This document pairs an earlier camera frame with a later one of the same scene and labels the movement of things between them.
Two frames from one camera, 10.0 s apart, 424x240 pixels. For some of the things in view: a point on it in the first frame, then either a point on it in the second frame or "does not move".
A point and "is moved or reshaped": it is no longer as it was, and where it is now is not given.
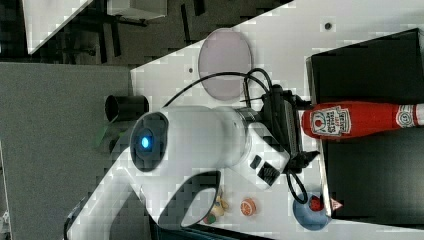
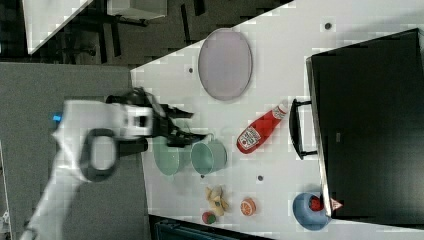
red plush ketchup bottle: x=350 y=119 is moved or reshaped
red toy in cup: x=316 y=204 does not move
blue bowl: x=310 y=219 does not move
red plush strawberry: x=209 y=219 does not move
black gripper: x=283 y=124 to x=162 y=114
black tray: x=377 y=178 does not move
